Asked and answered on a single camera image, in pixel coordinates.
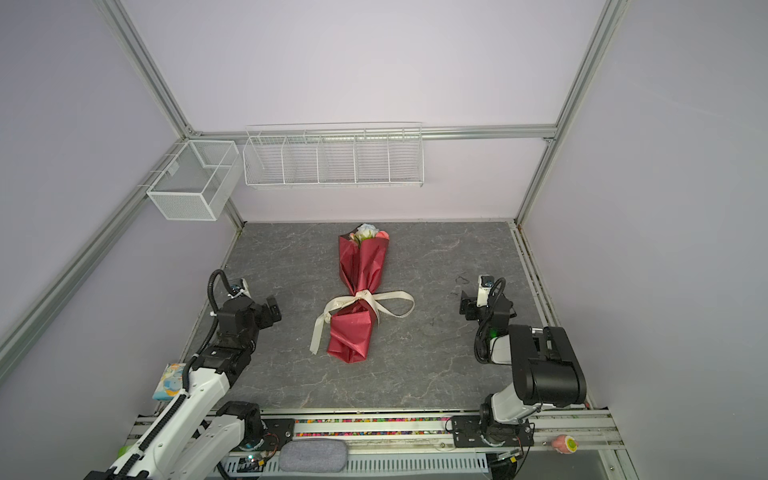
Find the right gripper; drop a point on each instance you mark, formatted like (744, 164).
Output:
(470, 306)

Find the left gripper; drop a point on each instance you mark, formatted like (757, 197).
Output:
(263, 313)

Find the red wrapping paper sheet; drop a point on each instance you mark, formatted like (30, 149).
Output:
(361, 268)

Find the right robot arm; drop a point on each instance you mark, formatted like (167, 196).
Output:
(545, 371)

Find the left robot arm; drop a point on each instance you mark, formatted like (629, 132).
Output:
(182, 443)

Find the white mesh box basket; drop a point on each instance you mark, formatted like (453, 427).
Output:
(198, 181)

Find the grey foam pad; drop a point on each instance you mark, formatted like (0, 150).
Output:
(314, 456)

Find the pink round object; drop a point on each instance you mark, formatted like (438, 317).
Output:
(565, 444)

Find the white wire shelf basket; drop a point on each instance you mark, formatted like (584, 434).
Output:
(334, 155)

